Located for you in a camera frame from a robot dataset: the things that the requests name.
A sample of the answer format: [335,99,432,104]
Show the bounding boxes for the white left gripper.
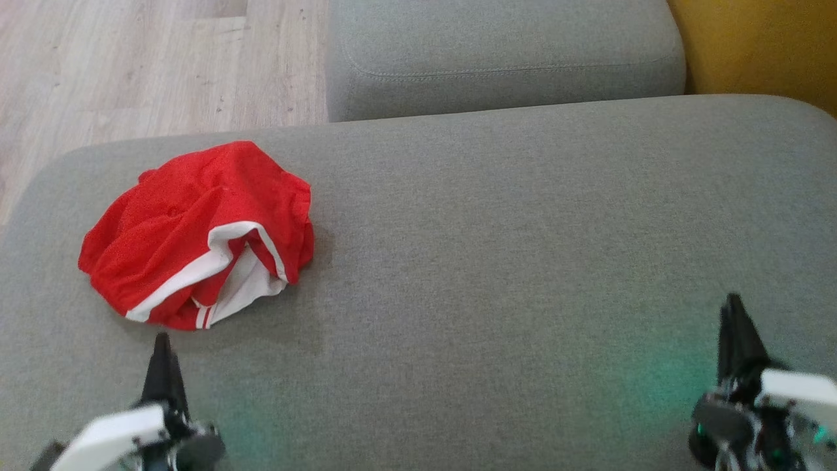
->
[49,333,190,471]

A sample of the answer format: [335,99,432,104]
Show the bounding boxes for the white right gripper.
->
[718,294,837,471]

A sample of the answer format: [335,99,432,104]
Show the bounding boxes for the red shorts with white trim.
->
[78,141,315,308]

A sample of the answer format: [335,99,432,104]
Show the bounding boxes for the large grey sofa seat cushion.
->
[0,94,837,471]

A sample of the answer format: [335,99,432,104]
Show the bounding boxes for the large yellow sofa backrest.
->
[667,0,837,118]

